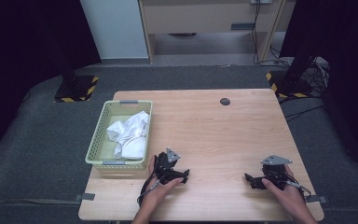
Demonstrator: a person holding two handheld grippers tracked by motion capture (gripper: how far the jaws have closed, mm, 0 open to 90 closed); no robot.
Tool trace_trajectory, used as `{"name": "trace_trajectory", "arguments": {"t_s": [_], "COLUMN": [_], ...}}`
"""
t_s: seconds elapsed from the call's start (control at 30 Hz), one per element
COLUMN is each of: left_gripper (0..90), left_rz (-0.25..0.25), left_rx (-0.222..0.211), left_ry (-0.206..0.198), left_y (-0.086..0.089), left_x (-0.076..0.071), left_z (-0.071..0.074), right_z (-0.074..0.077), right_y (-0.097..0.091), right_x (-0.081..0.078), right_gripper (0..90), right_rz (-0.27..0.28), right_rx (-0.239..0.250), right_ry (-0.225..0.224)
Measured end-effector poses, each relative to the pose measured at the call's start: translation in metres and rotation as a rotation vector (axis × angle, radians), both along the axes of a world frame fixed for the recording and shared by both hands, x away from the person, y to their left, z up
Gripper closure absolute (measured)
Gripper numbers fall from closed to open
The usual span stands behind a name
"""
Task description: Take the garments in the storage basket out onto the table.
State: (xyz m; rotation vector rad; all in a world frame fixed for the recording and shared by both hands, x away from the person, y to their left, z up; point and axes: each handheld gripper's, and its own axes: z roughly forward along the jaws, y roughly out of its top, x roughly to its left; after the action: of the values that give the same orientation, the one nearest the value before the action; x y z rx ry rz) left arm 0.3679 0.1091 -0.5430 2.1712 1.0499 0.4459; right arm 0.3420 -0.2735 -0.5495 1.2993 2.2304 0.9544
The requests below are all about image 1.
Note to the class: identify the pale green plastic basket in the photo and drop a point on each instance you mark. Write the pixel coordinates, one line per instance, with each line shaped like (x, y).
(104, 155)

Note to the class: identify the white cabinet panel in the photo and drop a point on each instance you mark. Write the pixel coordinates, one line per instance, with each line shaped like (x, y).
(115, 28)

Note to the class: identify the dark round table grommet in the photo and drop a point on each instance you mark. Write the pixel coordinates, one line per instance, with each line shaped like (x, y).
(225, 101)

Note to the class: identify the black curtain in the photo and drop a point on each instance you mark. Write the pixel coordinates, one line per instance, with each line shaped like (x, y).
(348, 62)

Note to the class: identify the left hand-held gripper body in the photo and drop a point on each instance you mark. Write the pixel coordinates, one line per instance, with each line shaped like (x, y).
(164, 168)

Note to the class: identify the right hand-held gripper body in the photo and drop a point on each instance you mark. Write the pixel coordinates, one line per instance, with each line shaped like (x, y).
(275, 174)

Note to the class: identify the grey tape strip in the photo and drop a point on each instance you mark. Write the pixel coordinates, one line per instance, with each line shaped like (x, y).
(317, 199)
(85, 196)

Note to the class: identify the person's left hand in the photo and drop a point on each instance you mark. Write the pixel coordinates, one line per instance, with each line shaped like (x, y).
(155, 194)

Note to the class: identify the white printed t-shirt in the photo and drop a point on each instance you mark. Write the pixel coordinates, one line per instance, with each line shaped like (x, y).
(130, 133)

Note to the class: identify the light wooden desk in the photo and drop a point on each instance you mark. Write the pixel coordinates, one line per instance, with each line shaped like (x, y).
(199, 17)

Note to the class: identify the black stand with striped base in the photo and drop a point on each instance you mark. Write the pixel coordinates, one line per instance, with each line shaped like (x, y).
(287, 85)
(74, 88)

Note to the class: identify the person's right hand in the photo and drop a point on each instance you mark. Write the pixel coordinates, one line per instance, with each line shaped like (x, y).
(287, 197)

